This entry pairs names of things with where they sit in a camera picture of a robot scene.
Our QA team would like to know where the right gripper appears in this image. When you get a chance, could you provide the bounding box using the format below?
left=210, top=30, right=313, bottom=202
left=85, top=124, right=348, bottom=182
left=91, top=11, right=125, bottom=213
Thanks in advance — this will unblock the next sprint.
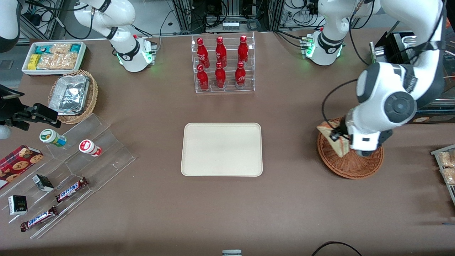
left=0, top=85, right=61, bottom=129

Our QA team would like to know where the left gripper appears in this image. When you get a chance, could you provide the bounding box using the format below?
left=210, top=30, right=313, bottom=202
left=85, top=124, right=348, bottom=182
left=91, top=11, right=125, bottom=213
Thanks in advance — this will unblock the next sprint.
left=330, top=121, right=393, bottom=151

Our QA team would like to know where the triangular sandwich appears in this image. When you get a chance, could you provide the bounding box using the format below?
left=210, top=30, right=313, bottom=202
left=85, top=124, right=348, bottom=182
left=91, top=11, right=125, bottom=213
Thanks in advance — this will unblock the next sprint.
left=317, top=121, right=350, bottom=158

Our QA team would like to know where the aluminium foil tray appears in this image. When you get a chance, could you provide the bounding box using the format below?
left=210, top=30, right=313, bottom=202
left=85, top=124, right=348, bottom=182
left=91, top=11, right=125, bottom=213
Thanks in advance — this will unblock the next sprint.
left=49, top=75, right=90, bottom=115

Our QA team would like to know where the large round brown wicker basket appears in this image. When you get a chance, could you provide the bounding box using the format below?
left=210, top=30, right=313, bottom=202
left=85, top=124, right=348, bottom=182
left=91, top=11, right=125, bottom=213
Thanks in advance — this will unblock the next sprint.
left=317, top=117, right=384, bottom=180

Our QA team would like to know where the small light wicker basket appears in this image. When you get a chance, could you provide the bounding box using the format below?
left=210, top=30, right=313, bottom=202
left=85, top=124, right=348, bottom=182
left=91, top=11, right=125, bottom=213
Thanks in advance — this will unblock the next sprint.
left=47, top=70, right=98, bottom=124

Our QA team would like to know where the cream rectangular plastic tray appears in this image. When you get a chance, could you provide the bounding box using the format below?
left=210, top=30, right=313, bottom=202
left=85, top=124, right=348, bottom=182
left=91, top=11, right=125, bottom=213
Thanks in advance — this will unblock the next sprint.
left=181, top=123, right=263, bottom=177

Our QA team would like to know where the metal snack tray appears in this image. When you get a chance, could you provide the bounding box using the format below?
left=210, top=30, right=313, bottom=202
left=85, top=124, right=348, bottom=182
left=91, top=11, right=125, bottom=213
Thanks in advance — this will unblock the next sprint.
left=430, top=144, right=455, bottom=207

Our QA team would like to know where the green lidded yogurt cup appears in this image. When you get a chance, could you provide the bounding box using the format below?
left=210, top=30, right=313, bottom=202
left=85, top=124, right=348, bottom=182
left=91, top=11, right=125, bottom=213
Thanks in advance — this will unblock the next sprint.
left=39, top=129, right=67, bottom=148

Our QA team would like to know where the white rectangular snack bin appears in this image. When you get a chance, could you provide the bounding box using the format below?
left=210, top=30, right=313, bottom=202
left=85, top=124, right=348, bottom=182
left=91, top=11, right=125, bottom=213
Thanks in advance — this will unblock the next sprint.
left=21, top=41, right=87, bottom=76

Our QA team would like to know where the red lidded yogurt cup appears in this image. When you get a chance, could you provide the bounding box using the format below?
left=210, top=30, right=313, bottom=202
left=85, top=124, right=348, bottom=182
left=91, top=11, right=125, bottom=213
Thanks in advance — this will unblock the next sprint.
left=79, top=139, right=102, bottom=157

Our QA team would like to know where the clear bag of crackers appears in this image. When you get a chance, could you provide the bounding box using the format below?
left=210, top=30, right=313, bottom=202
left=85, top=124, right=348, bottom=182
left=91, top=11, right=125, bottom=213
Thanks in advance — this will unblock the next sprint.
left=37, top=53, right=59, bottom=70
left=57, top=53, right=78, bottom=70
left=50, top=43, right=71, bottom=55

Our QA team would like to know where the red tartan cookie box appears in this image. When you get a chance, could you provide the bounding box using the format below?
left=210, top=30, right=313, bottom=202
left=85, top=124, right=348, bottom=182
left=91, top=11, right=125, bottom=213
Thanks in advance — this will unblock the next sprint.
left=0, top=145, right=44, bottom=190

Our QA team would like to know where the small black carton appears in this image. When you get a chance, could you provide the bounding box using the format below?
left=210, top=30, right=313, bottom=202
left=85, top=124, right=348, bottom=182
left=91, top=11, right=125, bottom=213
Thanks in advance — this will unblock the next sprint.
left=32, top=174, right=54, bottom=192
left=8, top=195, right=28, bottom=216

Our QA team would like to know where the clear acrylic stepped display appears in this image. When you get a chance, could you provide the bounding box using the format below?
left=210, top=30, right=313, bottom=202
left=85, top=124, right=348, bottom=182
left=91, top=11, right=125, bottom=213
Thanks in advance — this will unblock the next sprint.
left=0, top=113, right=136, bottom=239

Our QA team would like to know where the brown Snickers bar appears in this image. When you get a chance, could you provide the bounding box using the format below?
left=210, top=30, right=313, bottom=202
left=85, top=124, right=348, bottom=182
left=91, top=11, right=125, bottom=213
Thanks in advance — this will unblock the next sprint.
left=55, top=177, right=89, bottom=203
left=20, top=206, right=58, bottom=232

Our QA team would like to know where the black sealing machine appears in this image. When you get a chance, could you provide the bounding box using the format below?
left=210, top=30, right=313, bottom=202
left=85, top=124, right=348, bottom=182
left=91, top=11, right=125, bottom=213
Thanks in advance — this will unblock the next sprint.
left=370, top=30, right=455, bottom=125

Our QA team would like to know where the clear bag of snacks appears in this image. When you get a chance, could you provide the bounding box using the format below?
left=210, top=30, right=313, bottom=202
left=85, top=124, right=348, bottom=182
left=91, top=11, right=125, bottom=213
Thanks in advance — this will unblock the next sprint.
left=437, top=151, right=455, bottom=167
left=441, top=167, right=455, bottom=185

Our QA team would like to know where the red cola bottle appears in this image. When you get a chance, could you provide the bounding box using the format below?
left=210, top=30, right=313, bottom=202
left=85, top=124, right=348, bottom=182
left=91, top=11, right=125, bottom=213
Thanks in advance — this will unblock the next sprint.
left=215, top=62, right=226, bottom=89
left=196, top=38, right=210, bottom=69
left=235, top=61, right=247, bottom=89
left=215, top=36, right=227, bottom=68
left=197, top=64, right=209, bottom=91
left=237, top=35, right=249, bottom=65

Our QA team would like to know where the clear acrylic bottle rack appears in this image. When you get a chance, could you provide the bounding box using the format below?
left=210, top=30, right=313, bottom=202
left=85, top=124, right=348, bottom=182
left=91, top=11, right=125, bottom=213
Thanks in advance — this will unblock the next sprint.
left=191, top=32, right=256, bottom=94

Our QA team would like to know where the black looped cable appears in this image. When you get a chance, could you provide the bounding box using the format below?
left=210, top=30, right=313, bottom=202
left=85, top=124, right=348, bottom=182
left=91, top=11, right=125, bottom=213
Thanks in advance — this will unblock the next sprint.
left=312, top=241, right=363, bottom=256

